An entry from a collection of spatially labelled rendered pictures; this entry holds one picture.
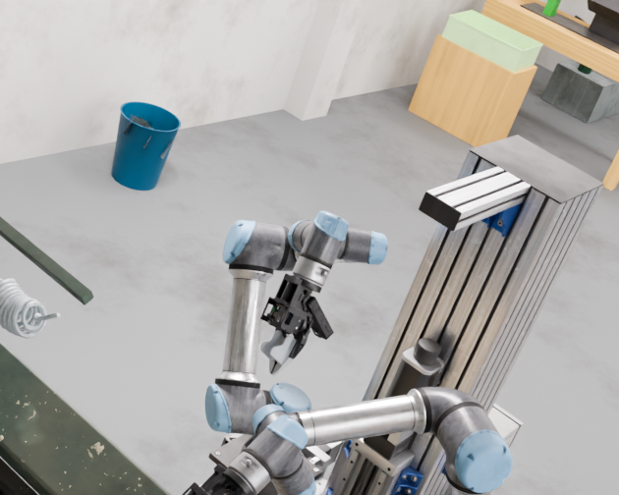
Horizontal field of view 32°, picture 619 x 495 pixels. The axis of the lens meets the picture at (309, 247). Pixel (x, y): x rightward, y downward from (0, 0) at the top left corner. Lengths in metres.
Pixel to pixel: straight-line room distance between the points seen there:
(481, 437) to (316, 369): 3.02
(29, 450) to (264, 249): 1.41
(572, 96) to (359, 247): 7.89
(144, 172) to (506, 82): 3.27
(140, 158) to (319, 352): 1.57
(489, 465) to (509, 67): 6.33
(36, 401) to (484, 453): 1.04
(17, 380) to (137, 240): 4.26
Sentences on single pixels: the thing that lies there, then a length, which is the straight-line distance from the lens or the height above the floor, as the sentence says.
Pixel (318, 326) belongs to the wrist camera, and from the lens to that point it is 2.37.
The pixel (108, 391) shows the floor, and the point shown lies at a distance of 4.68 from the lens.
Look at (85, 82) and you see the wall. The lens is 6.29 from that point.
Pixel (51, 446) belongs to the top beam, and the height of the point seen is 1.92.
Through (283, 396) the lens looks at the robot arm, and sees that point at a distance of 2.78.
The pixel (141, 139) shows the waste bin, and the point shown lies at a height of 0.32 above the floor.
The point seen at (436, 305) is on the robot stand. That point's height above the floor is 1.63.
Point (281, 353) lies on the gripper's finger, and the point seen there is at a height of 1.60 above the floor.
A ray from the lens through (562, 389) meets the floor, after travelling 5.94.
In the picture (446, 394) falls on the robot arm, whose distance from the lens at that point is 2.33.
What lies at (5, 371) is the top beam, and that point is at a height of 1.94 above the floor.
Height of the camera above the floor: 2.88
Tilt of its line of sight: 28 degrees down
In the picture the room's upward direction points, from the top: 20 degrees clockwise
